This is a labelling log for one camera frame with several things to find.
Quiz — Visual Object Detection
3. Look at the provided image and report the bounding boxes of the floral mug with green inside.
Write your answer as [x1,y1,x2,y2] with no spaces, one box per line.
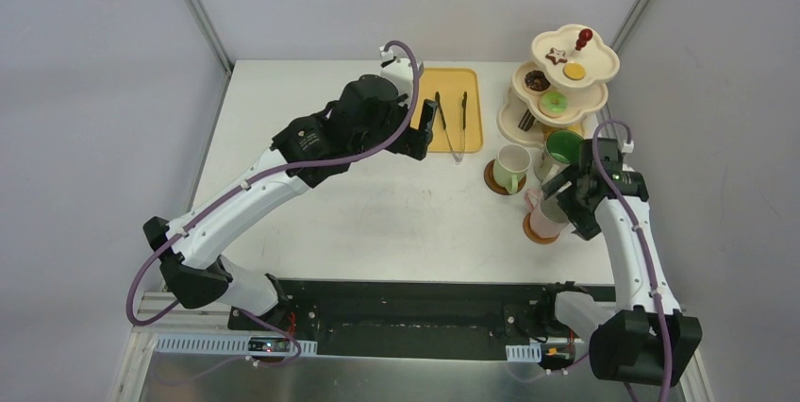
[534,130,584,182]

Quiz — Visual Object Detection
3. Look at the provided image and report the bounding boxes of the pink mug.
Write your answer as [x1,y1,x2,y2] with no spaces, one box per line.
[524,189,570,232]

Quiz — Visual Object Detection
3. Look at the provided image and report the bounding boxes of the metal tongs with black tips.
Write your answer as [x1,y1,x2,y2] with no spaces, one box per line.
[434,92,468,164]

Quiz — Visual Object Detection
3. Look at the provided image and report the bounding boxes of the light green mug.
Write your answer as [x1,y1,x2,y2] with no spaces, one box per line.
[490,143,531,195]

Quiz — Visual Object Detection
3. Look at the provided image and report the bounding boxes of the orange round coaster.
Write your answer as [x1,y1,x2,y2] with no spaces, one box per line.
[523,213,564,244]

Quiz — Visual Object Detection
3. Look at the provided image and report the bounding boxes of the chocolate cake slice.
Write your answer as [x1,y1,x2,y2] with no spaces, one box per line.
[517,109,536,132]

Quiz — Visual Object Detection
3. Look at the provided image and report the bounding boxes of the dark brown wooden coaster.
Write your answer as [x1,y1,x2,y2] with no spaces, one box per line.
[483,159,527,196]

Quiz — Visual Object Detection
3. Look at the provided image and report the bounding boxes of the green frosted donut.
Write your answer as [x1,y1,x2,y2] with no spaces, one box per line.
[539,91,568,118]

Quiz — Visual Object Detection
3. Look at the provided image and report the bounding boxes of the chocolate sprinkled donut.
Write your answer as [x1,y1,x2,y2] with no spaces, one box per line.
[524,70,551,92]

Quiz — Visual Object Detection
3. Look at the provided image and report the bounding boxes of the round yellow biscuit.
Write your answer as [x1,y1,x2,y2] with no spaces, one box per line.
[562,62,586,81]

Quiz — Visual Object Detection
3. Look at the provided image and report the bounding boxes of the star-shaped chocolate cookie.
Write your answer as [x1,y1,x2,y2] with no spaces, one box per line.
[545,47,569,66]

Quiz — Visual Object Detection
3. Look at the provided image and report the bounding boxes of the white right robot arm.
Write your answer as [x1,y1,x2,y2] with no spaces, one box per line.
[535,138,703,390]

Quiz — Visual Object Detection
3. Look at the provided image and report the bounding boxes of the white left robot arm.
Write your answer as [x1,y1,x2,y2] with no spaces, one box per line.
[143,57,437,331]

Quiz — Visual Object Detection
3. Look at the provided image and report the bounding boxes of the yellow plastic tray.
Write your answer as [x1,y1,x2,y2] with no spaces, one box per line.
[413,67,484,154]

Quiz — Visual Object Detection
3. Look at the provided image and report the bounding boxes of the cream three-tier cake stand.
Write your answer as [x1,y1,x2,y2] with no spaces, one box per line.
[496,24,621,147]

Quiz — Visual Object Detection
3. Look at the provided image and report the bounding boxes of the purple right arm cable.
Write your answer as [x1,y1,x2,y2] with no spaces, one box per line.
[591,120,674,402]

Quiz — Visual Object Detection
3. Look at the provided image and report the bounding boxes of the right white slotted cable duct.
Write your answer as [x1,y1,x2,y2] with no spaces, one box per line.
[505,343,542,363]

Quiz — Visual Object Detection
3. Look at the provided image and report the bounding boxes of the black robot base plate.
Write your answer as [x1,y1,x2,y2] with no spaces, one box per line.
[227,278,626,361]

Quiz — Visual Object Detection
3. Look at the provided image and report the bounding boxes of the left aluminium frame post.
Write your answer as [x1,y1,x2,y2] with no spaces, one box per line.
[183,0,234,78]

